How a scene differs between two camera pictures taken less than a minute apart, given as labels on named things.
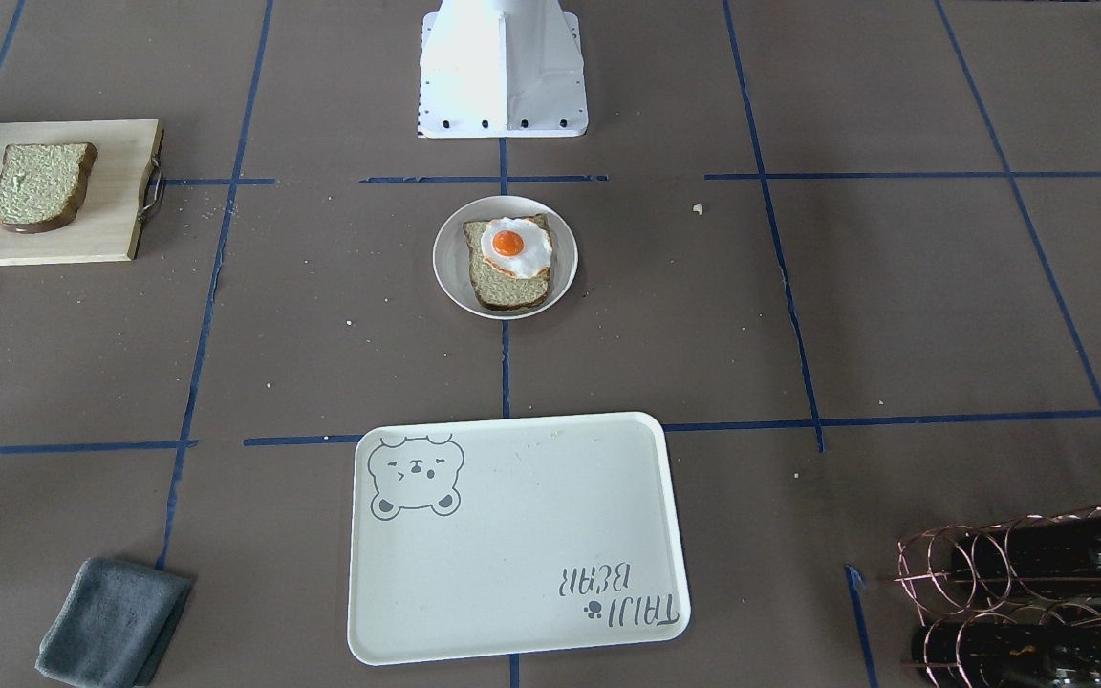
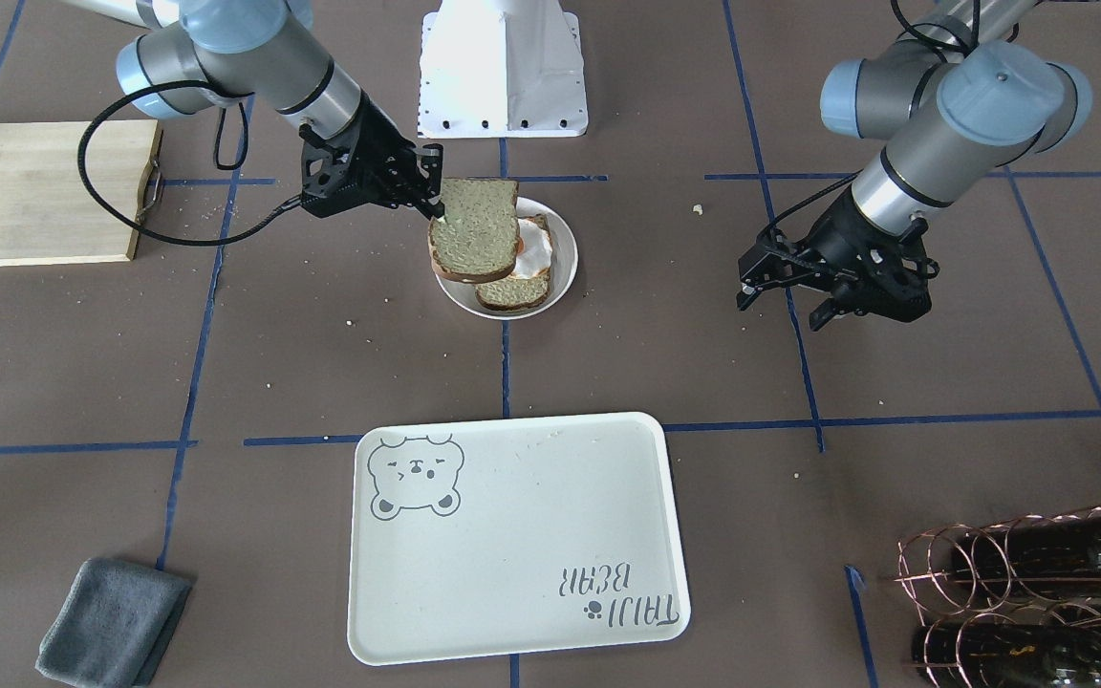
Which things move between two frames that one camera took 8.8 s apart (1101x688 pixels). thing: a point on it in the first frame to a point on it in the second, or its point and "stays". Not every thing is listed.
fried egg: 516,247 stays
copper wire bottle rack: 1061,599 stays
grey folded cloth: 114,625 stays
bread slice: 40,185 to 478,241
